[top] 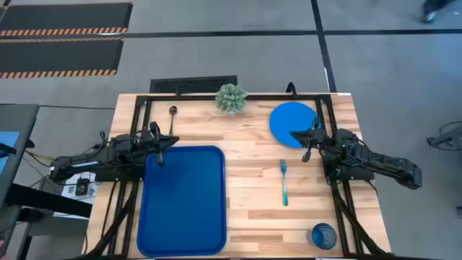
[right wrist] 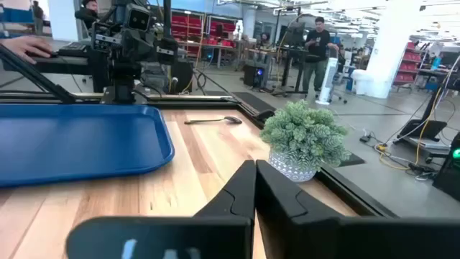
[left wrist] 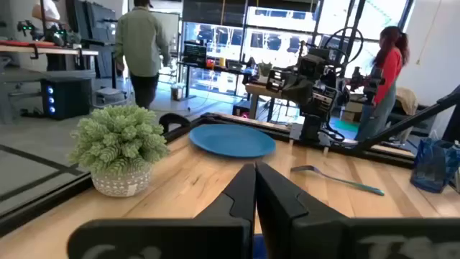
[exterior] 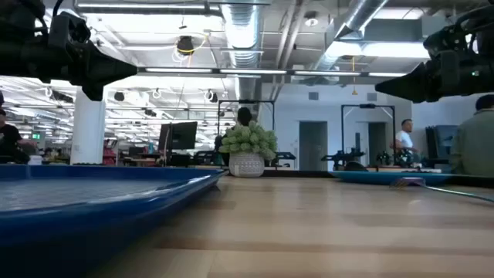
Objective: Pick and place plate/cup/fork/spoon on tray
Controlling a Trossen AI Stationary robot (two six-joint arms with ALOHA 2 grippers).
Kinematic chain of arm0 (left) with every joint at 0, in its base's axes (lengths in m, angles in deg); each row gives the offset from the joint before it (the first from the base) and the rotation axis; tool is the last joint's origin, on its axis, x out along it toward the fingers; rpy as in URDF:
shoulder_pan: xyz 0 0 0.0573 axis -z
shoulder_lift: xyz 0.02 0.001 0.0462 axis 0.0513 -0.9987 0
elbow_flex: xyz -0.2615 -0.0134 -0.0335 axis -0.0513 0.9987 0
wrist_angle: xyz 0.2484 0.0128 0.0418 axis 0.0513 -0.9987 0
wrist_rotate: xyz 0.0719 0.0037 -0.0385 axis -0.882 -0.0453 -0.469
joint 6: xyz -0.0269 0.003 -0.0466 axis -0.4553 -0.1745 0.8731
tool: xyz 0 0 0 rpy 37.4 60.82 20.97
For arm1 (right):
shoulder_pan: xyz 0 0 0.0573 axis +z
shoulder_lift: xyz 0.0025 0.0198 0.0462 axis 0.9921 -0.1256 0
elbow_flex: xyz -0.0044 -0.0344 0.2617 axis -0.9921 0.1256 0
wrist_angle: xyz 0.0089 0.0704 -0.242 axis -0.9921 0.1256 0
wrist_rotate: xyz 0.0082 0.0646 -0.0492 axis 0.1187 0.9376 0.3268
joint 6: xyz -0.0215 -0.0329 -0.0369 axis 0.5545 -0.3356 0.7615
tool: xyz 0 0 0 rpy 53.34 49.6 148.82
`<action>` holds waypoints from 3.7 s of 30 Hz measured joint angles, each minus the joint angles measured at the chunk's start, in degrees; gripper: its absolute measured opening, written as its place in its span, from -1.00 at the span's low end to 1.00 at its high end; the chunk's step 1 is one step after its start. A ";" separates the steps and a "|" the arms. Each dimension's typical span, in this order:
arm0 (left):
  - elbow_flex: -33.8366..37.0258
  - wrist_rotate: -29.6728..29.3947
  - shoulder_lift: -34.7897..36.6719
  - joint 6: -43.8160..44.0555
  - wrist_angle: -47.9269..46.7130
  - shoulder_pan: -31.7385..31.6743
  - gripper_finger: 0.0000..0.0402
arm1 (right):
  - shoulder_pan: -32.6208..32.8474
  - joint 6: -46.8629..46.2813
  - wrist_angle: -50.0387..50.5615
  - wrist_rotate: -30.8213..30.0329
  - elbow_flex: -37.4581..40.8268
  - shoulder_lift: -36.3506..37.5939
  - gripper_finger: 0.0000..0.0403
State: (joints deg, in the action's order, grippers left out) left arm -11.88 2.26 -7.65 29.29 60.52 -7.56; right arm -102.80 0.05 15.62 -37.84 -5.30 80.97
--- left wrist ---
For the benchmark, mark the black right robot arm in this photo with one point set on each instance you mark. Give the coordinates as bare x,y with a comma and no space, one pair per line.
316,126

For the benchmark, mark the black computer tower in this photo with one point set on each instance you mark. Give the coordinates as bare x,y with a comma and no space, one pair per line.
66,99

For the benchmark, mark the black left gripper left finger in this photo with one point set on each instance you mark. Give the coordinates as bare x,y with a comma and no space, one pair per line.
201,237

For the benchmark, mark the light wooden table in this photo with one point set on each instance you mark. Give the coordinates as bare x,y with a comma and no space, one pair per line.
258,90

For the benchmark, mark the black equipment cases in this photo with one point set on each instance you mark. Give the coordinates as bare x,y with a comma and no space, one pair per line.
97,25

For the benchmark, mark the blue translucent patterned cup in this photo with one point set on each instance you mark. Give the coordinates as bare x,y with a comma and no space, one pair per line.
431,165

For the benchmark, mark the blue round plate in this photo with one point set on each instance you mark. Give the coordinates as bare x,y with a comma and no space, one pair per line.
231,140

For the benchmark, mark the blue plastic tray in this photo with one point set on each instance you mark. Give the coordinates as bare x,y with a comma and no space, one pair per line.
259,248

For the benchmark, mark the person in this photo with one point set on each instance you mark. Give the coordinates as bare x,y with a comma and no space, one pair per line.
386,79
48,14
140,43

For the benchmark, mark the black aluminium table frame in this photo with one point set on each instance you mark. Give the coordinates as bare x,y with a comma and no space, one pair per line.
36,205

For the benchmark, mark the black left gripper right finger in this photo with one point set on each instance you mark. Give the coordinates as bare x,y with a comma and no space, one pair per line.
323,237

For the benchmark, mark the black computer monitor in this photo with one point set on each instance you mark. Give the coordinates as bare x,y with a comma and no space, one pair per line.
194,54

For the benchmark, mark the black hand-held robot gripper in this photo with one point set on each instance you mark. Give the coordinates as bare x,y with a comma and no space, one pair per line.
370,82

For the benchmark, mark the wooden workbench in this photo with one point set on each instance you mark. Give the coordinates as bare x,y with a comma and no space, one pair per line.
46,50

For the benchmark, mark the black desk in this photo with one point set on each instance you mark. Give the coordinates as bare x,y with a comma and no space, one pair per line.
212,68

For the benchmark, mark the chair with beige cloth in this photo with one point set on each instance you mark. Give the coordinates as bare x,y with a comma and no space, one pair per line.
408,100

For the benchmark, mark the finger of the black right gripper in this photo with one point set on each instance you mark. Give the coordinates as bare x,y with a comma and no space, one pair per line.
290,89
305,94

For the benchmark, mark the artificial green plant in pot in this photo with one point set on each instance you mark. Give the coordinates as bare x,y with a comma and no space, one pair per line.
118,144

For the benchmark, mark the small waste bin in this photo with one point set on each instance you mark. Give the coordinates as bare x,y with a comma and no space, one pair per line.
177,92

